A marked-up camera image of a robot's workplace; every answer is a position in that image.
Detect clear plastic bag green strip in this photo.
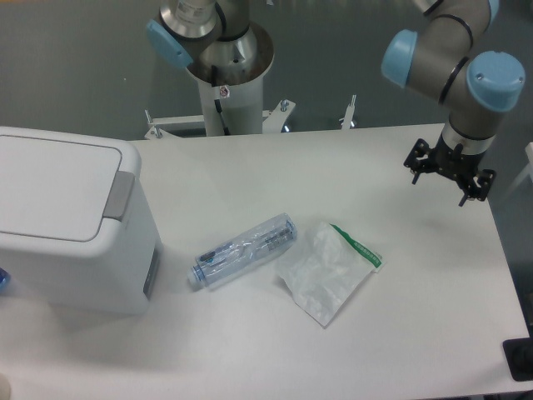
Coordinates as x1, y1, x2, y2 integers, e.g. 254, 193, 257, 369
275, 222, 385, 328

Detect blue object behind trash can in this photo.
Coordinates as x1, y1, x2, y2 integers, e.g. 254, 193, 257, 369
0, 268, 11, 293

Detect white object at right edge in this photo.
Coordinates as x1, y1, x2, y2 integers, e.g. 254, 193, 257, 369
503, 142, 533, 200

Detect black cable on pedestal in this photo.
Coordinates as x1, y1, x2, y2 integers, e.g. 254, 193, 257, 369
211, 64, 231, 137

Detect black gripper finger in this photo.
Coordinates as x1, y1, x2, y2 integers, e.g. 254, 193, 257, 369
404, 138, 433, 184
457, 169, 496, 207

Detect white metal base frame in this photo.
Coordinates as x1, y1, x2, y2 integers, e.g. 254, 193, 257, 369
143, 94, 359, 141

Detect clear crushed plastic bottle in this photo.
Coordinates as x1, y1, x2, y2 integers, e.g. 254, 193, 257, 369
187, 213, 297, 290

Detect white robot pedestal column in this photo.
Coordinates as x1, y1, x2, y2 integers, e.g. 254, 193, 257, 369
197, 78, 263, 137

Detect white trash can lid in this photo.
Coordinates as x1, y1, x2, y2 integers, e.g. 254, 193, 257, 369
1, 135, 122, 242

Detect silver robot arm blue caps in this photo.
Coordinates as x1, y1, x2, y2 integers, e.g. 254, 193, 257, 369
381, 1, 526, 202

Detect black device at table edge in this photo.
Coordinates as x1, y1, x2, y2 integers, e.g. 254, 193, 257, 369
502, 337, 532, 382

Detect white plastic trash can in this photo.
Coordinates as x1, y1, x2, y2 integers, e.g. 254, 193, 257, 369
1, 127, 162, 314

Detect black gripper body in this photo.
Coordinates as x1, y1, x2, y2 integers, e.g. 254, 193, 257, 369
429, 143, 485, 180

